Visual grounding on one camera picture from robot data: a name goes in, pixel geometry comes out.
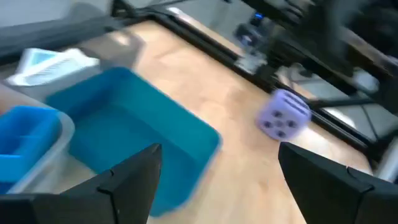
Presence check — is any white playing cards box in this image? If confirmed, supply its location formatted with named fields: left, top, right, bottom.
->
left=6, top=49, right=101, bottom=87

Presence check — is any smoky dark grey bin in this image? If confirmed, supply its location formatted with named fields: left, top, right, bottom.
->
left=0, top=30, right=146, bottom=100

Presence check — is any black aluminium table frame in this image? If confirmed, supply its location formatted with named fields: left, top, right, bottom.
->
left=110, top=0, right=398, bottom=162

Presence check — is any purple foam die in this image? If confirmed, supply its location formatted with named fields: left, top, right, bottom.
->
left=255, top=88, right=312, bottom=141

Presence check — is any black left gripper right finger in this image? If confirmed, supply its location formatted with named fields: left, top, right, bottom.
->
left=277, top=141, right=398, bottom=224

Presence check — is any light grey plastic bin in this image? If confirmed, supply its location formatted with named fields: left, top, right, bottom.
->
left=0, top=83, right=76, bottom=194

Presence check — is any teal plastic bin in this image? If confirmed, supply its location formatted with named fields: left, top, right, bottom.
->
left=45, top=66, right=223, bottom=218

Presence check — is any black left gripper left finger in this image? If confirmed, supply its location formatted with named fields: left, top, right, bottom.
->
left=60, top=142, right=163, bottom=224

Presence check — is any blue white card pack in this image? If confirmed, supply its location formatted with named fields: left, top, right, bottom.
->
left=17, top=47, right=62, bottom=75

